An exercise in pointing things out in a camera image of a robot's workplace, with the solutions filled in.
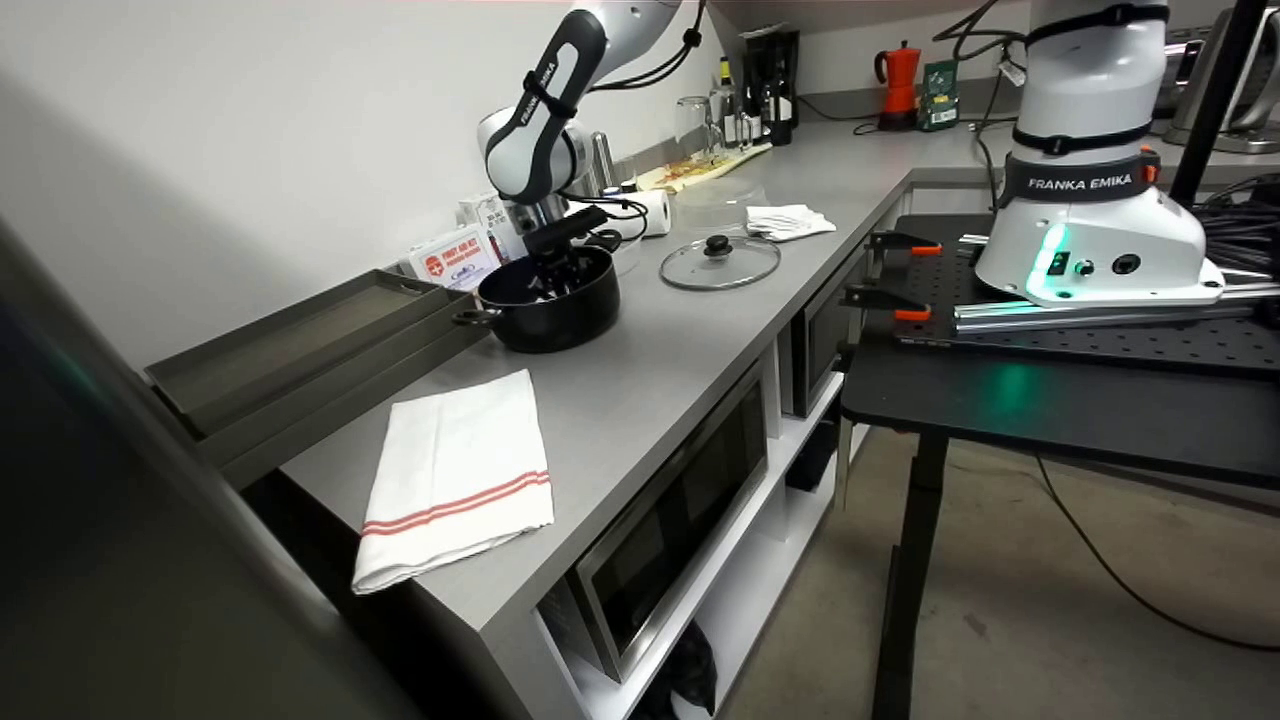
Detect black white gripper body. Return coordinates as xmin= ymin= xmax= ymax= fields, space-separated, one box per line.
xmin=523 ymin=204 xmax=610 ymax=261

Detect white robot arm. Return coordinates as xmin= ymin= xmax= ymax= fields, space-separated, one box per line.
xmin=480 ymin=0 xmax=1275 ymax=333

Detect black cooking pot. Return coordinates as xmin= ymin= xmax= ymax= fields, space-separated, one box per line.
xmin=461 ymin=249 xmax=620 ymax=353

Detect glass pot lid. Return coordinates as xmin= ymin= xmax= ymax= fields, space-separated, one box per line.
xmin=660 ymin=231 xmax=781 ymax=294

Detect white cloth blue stripes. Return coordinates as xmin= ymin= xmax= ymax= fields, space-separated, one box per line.
xmin=748 ymin=204 xmax=831 ymax=246

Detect white cloth red stripes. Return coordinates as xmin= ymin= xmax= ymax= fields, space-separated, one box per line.
xmin=352 ymin=372 xmax=558 ymax=596

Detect microwave under counter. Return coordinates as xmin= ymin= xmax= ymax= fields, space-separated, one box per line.
xmin=571 ymin=380 xmax=768 ymax=675

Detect red moka pot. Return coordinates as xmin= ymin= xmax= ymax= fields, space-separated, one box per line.
xmin=872 ymin=42 xmax=922 ymax=130

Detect red white box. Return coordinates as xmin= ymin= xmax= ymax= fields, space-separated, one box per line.
xmin=413 ymin=225 xmax=501 ymax=294

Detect black coffee machine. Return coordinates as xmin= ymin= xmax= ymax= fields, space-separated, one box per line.
xmin=744 ymin=34 xmax=802 ymax=145

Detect grey metal tray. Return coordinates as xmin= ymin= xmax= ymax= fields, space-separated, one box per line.
xmin=148 ymin=272 xmax=486 ymax=487

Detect orange black clamp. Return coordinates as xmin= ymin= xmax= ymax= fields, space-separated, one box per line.
xmin=872 ymin=231 xmax=945 ymax=261

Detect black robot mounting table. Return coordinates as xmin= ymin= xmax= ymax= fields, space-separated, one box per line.
xmin=842 ymin=238 xmax=1280 ymax=720

